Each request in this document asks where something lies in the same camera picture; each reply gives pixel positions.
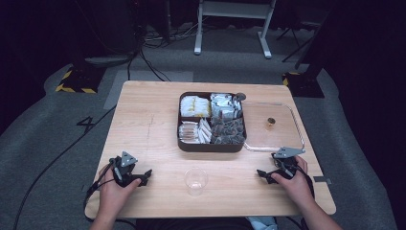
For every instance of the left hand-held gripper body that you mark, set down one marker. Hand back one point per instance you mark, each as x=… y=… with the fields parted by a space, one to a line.
x=125 y=171

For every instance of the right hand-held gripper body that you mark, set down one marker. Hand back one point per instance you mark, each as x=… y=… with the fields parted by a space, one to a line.
x=285 y=163

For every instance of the person's right hand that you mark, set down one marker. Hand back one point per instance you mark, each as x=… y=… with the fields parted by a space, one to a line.
x=297 y=188

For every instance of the person's left hand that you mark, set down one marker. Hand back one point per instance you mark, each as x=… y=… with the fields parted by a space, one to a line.
x=113 y=196

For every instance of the clear box lid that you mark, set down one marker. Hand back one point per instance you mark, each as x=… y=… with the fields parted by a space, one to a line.
x=274 y=134

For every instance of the grey tape strip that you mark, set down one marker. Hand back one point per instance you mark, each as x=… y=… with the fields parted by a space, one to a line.
x=322 y=180

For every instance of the light blue cloth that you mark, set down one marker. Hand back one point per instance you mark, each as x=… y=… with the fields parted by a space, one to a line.
x=263 y=223

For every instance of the clear plastic cup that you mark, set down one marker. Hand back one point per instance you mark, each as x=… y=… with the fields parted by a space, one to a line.
x=196 y=180

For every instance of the pile of dark tea bags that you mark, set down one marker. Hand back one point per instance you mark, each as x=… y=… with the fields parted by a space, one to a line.
x=229 y=131

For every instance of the row of clear stick packets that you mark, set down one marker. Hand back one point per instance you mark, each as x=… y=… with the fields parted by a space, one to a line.
x=188 y=132

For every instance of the brown compartment box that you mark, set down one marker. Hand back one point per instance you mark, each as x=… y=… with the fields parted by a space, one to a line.
x=210 y=147

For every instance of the person's dark clothing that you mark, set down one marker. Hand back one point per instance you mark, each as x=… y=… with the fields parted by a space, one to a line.
x=191 y=224

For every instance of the row of white sachets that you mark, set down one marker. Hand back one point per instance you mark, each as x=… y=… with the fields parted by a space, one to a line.
x=205 y=131

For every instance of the pile of silver packets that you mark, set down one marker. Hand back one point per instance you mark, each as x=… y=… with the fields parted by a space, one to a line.
x=223 y=105

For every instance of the black yellow striped stand base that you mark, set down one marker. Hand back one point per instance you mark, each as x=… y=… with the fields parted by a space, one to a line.
x=303 y=84
x=81 y=80

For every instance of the small grey round object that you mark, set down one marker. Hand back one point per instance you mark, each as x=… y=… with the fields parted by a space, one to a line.
x=240 y=96

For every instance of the pile of white yellow packets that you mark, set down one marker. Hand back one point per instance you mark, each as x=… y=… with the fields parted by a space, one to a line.
x=194 y=106

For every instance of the black tripod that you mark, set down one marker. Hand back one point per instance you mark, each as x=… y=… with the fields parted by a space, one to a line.
x=295 y=38

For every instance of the white metal table frame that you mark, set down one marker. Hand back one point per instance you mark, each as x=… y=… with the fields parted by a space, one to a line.
x=234 y=9

